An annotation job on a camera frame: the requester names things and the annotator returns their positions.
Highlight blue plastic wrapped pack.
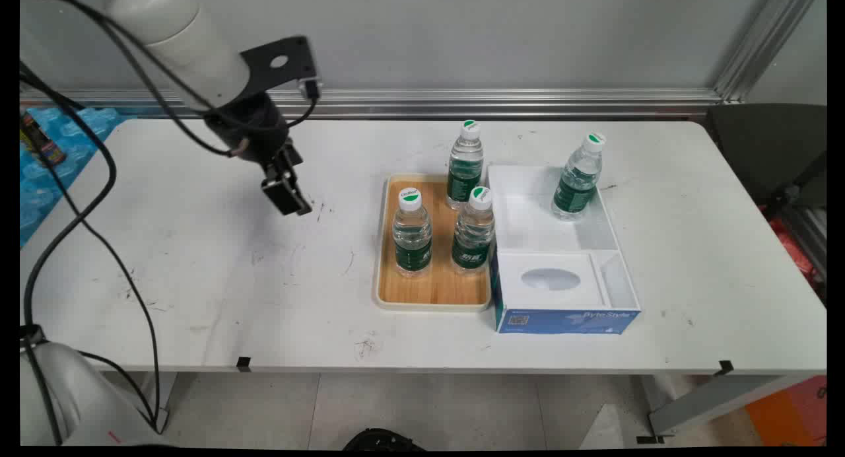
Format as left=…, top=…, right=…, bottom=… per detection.
left=20, top=107, right=126, bottom=246

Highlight aluminium frame post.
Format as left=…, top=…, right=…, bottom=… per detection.
left=713, top=0, right=819, bottom=104

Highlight red bag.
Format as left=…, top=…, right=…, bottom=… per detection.
left=766, top=209, right=819, bottom=286

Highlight wooden tray cream rim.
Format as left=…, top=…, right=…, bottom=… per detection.
left=373, top=173, right=494, bottom=312

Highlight orange floor box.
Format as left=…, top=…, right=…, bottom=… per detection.
left=746, top=376, right=827, bottom=446

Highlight water bottle green label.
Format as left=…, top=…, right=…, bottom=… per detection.
left=446, top=120, right=485, bottom=211
left=392, top=188, right=434, bottom=279
left=451, top=186, right=496, bottom=275
left=551, top=132, right=607, bottom=221

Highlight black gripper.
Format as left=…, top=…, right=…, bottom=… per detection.
left=205, top=92, right=312, bottom=217

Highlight black round floor object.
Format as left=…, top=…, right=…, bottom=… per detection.
left=343, top=429, right=426, bottom=451

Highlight white box blue sides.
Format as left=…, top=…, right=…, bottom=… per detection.
left=487, top=164, right=642, bottom=335

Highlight black camera cable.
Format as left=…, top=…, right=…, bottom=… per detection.
left=20, top=0, right=324, bottom=444

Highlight white table leg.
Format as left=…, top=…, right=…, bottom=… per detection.
left=637, top=371, right=826, bottom=444

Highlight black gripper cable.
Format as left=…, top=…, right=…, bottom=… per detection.
left=40, top=0, right=248, bottom=435

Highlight dark small can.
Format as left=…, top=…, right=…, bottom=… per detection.
left=20, top=112, right=67, bottom=167

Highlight aluminium frame rail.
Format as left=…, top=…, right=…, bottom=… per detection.
left=20, top=87, right=724, bottom=120

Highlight black chair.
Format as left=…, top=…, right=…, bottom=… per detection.
left=705, top=102, right=827, bottom=208

